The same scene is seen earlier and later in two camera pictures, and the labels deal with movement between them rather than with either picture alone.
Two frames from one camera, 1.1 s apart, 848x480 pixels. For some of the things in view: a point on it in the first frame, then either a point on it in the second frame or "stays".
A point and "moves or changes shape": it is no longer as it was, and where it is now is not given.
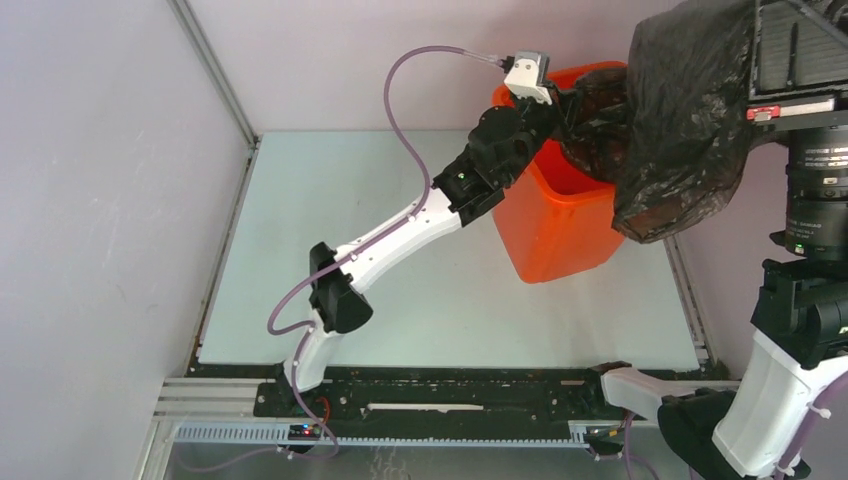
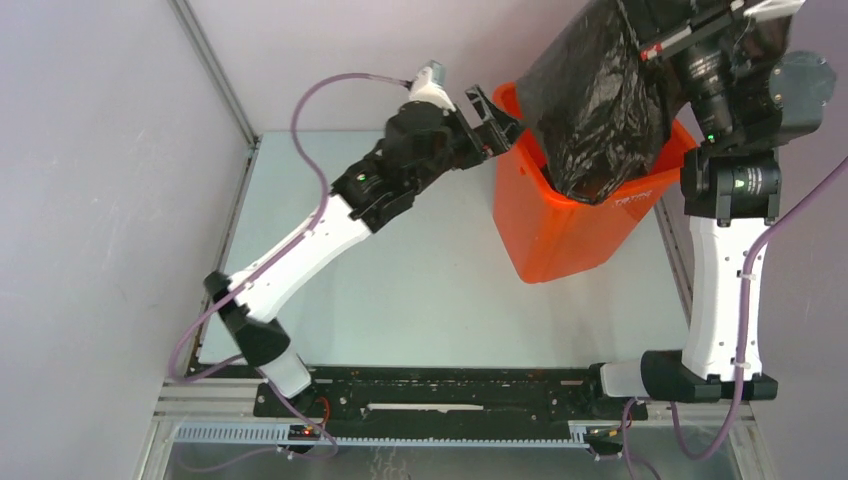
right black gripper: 796,51 -> 666,29
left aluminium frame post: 215,69 stays
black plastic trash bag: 669,131 moves or changes shape
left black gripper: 559,114 -> 478,150
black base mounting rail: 446,395 stays
